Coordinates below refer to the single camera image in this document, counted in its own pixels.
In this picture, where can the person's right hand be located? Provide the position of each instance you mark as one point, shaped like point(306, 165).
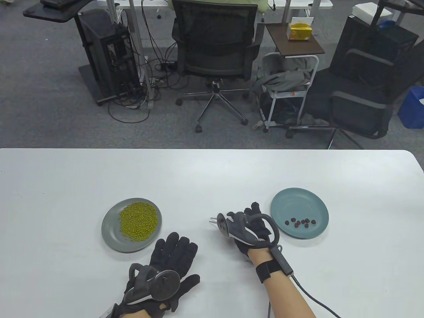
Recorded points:
point(256, 225)

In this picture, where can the person's left hand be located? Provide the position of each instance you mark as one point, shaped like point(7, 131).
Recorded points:
point(175, 251)

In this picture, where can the dark red beans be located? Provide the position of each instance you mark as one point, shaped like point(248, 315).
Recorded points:
point(299, 222)

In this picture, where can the metal tweezers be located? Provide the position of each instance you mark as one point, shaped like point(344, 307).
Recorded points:
point(213, 220)

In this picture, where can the teal plate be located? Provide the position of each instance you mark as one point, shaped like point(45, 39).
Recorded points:
point(298, 202)

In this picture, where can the grey plate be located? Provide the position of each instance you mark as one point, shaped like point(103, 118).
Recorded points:
point(111, 232)

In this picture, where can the person's right forearm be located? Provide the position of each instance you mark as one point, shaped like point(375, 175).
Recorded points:
point(281, 291)

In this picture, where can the person's left forearm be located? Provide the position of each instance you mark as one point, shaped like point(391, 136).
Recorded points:
point(135, 314)

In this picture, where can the grey white tracker controller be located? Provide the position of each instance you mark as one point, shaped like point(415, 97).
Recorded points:
point(232, 228)
point(165, 285)

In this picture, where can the pile of green beans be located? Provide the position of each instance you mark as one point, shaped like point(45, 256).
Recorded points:
point(139, 222)

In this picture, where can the black bag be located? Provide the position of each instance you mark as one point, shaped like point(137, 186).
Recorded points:
point(285, 111)

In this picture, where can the grey jacket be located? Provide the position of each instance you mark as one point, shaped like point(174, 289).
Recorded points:
point(288, 78)

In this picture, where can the black padded office chair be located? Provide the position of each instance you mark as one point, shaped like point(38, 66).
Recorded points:
point(357, 109)

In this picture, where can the black power strip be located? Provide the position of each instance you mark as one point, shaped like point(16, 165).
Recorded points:
point(165, 66)

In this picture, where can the brown side table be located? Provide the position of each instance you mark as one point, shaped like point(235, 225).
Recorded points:
point(298, 46)

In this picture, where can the black mesh office chair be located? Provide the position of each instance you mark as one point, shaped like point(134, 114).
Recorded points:
point(215, 39)

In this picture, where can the blue plastic bin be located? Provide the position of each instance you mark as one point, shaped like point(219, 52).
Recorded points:
point(410, 109)

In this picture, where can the yellow tissue box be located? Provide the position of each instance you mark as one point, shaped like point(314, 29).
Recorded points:
point(299, 33)

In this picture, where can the black computer tower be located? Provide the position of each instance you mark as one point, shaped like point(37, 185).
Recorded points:
point(99, 49)

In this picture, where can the white desk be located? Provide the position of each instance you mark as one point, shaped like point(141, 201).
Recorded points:
point(298, 3)

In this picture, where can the white box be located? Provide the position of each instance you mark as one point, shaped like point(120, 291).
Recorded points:
point(367, 10)

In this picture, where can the black stand desk top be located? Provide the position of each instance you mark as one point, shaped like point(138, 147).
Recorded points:
point(53, 13)

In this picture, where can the black keyboard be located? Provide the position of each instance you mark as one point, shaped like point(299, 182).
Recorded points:
point(56, 2)

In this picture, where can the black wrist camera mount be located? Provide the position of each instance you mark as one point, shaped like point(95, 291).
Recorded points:
point(107, 312)
point(268, 270)

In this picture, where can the black stand base plate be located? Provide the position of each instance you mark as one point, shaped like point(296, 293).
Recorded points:
point(89, 82)

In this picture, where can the black desk frame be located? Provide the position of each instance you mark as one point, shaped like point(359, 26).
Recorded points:
point(397, 3)

